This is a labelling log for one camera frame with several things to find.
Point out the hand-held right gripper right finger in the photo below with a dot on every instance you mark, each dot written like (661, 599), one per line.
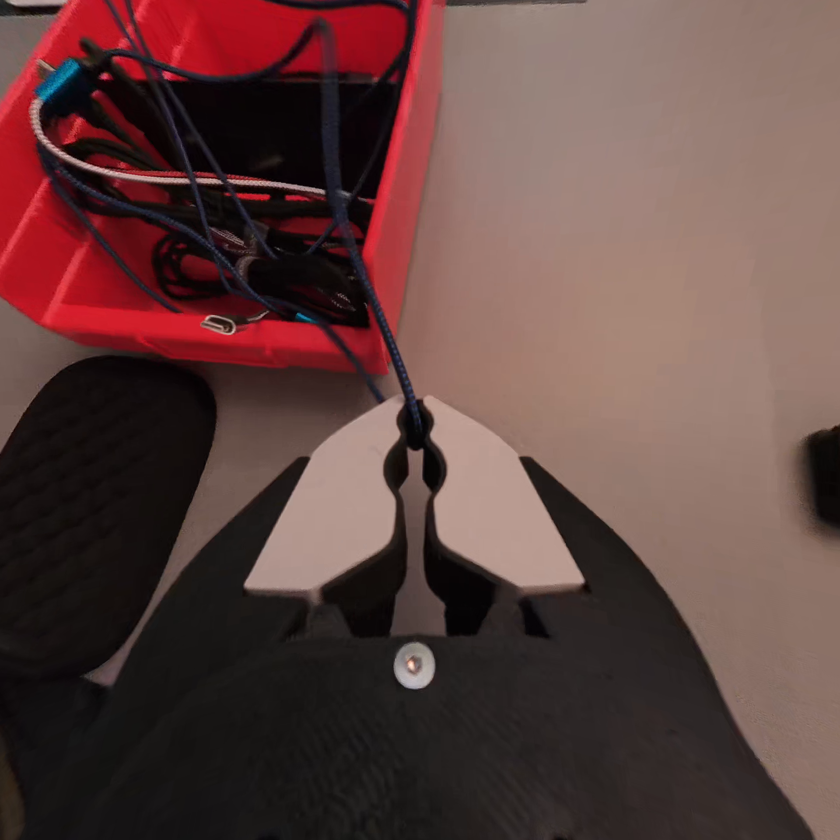
(499, 518)

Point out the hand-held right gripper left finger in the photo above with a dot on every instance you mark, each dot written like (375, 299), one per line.
(321, 518)

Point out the red plastic bin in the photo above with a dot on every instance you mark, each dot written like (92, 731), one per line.
(407, 197)

